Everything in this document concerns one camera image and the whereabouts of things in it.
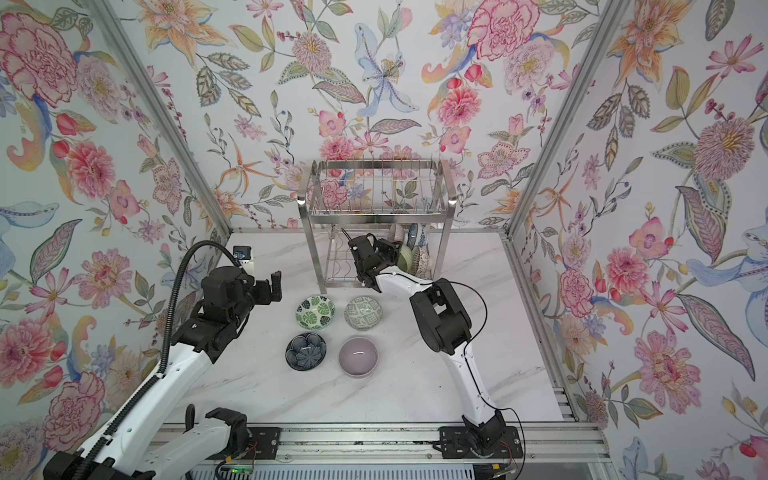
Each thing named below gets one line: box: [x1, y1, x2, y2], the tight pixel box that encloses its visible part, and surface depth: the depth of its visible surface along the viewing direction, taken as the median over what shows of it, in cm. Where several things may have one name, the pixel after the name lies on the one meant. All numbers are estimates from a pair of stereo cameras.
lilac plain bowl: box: [338, 336, 379, 378], surface depth 88 cm
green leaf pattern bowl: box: [295, 294, 336, 330], surface depth 97 cm
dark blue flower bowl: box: [285, 332, 327, 371], surface depth 89 cm
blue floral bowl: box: [406, 222, 427, 251], surface depth 106 cm
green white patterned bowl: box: [344, 295, 383, 331], surface depth 97 cm
